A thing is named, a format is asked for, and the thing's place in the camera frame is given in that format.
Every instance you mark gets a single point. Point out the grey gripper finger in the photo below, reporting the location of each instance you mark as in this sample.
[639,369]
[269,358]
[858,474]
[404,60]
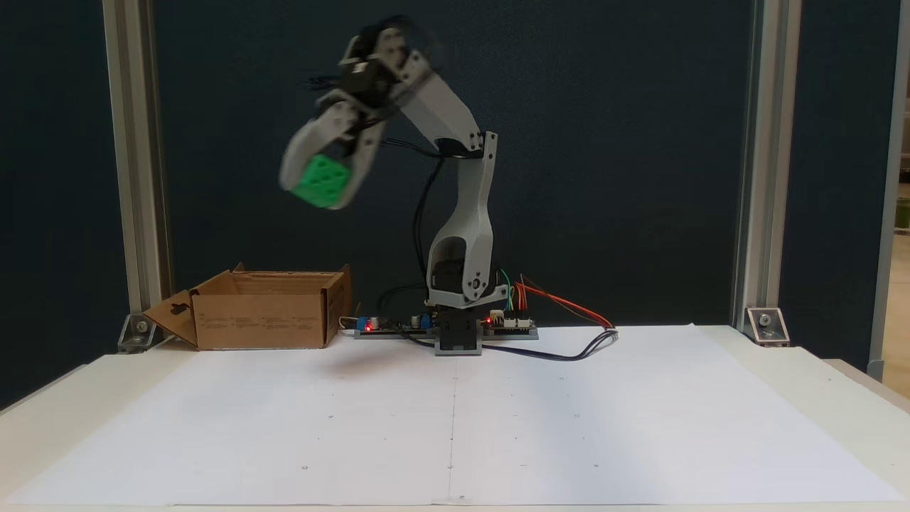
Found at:
[370,167]
[302,153]

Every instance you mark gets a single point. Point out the blue circuit board red LED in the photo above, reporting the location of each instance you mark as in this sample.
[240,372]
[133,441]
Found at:
[387,325]

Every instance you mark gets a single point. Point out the brown cardboard box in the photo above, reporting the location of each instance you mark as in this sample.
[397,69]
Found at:
[263,320]

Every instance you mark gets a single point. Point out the metal corner bracket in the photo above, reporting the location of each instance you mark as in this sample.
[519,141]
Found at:
[766,326]
[136,333]

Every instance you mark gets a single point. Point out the light partition edge frame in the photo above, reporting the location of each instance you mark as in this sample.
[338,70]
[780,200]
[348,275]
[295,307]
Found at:
[889,213]

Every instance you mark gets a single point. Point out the green die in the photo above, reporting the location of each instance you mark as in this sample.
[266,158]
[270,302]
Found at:
[323,181]

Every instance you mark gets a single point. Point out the grey printed robot arm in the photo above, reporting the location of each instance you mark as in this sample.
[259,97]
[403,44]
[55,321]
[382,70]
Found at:
[466,227]

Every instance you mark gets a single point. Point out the large white paper sheet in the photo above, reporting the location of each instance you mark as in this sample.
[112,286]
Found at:
[355,427]

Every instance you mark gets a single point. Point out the aluminium frame post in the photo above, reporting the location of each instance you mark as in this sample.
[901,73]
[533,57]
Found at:
[764,178]
[138,178]

